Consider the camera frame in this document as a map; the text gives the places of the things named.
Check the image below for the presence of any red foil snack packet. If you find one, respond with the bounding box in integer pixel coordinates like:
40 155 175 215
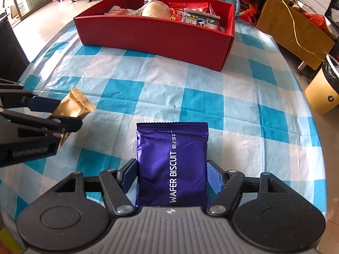
168 1 212 14

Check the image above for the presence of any orange plastic bag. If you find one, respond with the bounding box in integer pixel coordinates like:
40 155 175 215
238 7 257 25

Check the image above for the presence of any yellow cable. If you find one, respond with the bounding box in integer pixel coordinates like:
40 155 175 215
275 0 327 62

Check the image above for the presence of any brown cardboard box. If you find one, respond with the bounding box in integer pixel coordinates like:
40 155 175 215
256 0 335 70

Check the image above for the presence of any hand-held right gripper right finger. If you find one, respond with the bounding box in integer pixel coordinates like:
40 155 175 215
206 160 288 215

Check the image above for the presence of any purple wafer biscuit packet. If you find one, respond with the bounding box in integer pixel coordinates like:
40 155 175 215
135 122 211 207

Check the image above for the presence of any gold snack packet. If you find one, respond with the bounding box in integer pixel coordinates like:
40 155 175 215
50 87 96 149

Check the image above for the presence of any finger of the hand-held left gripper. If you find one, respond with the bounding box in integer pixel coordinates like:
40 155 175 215
0 108 83 138
0 79 61 113

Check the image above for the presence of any blue white checked tablecloth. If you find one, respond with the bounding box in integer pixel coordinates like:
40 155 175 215
0 18 329 244

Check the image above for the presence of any red cardboard box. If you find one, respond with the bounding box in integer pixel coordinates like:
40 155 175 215
74 0 236 72

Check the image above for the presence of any cream round bread packet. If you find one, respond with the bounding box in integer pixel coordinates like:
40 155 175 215
142 1 174 19

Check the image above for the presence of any green white snack packet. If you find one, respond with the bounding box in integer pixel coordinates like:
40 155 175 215
184 8 221 29

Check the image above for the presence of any pink snack packet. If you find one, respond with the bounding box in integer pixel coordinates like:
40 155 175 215
104 5 138 16

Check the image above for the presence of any red plastic bag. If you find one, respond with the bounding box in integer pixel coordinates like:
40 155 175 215
302 12 327 27

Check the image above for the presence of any black furniture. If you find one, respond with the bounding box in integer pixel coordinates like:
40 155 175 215
0 13 30 83

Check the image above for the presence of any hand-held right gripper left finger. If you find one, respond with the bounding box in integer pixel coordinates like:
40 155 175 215
54 158 139 215

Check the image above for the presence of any yellow trash bin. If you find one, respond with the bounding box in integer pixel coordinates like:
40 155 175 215
304 54 339 115

